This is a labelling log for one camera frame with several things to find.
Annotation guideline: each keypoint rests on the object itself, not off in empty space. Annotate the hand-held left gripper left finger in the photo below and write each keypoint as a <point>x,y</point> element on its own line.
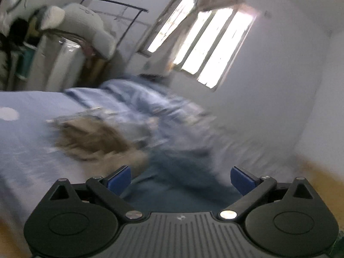
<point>119,178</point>

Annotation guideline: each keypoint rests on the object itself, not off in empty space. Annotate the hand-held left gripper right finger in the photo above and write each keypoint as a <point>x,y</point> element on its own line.
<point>243,180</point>

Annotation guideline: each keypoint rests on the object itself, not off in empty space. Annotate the teal blue garment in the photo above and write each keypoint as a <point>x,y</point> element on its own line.
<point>174,188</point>

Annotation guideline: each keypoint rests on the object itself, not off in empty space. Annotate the black clothes rack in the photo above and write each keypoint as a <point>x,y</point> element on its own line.
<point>115,3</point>

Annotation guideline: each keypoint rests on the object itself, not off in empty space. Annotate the beige fuzzy garment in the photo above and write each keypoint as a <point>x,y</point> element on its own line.
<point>88,139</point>

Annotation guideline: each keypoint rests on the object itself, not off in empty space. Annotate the light blue duvet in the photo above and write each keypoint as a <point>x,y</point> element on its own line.
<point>129,96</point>

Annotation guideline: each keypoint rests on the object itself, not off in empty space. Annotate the pale bed sheet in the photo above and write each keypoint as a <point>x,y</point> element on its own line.
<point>27,145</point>

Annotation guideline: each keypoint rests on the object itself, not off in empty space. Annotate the barred window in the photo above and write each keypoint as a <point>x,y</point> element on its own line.
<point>215,45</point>

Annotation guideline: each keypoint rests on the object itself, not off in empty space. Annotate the grey white plush toy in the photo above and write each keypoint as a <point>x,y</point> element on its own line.
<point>80,18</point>

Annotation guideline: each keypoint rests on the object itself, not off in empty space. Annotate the wooden bed frame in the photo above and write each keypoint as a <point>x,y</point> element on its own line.
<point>328,174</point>

